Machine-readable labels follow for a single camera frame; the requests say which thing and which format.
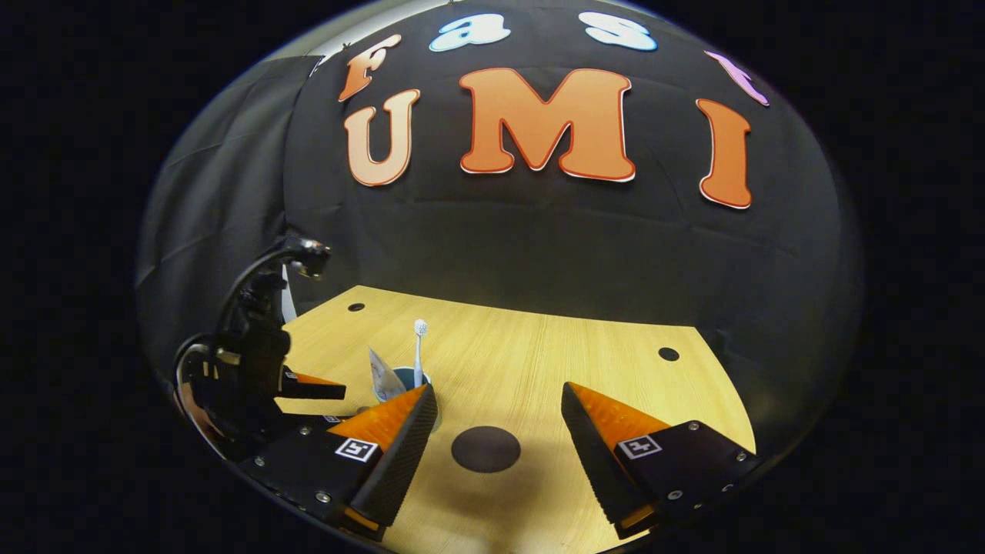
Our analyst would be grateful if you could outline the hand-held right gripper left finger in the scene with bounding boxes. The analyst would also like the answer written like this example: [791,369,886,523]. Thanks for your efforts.
[239,383,439,543]

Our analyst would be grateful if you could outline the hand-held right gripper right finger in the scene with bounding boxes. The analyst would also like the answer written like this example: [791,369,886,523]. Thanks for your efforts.
[560,382,763,541]

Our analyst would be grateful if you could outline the white toothpaste tube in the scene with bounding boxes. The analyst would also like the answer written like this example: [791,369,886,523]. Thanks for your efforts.
[368,348,407,402]

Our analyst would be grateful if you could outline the blue cup with wooden handle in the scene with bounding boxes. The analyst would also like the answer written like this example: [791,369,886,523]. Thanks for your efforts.
[373,366,444,433]

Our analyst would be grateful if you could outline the dark brown round coaster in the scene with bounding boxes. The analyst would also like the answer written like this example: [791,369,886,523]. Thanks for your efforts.
[450,426,522,474]

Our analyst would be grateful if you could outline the white toothbrush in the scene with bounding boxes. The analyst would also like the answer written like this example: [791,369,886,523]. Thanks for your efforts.
[412,319,429,388]

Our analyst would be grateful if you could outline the wooden desktop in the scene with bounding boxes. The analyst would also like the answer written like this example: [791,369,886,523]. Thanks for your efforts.
[273,285,759,554]

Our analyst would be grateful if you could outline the black backdrop cloth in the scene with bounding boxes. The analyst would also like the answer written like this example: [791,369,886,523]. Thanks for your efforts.
[137,0,863,462]

